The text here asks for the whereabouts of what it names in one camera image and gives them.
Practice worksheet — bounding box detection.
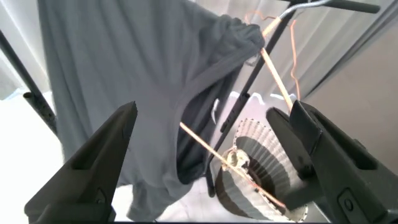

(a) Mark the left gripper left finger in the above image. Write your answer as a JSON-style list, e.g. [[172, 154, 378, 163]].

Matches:
[[24, 101, 139, 224]]

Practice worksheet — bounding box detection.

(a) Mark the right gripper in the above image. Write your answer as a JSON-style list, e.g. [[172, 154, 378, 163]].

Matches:
[[266, 106, 325, 212]]

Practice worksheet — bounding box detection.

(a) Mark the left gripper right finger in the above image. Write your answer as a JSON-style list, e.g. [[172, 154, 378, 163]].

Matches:
[[288, 99, 398, 224]]

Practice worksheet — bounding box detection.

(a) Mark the pink clothes hanger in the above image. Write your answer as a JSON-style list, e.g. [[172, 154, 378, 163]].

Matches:
[[179, 0, 334, 209], [243, 11, 302, 101]]

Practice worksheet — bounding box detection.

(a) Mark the dark grey t-shirt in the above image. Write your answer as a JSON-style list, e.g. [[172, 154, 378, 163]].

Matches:
[[37, 0, 266, 223]]

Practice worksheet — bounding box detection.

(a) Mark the white laundry basket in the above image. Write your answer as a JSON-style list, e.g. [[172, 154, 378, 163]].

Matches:
[[215, 118, 309, 223]]

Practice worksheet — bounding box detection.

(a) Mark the black clothes rack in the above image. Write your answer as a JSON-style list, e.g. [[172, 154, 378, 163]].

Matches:
[[0, 0, 382, 198]]

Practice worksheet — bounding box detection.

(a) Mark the cream printed garment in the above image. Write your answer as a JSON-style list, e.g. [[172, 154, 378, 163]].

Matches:
[[226, 148, 251, 170]]

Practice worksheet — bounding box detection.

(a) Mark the white curtain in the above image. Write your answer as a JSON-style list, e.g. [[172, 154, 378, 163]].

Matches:
[[0, 0, 398, 101]]

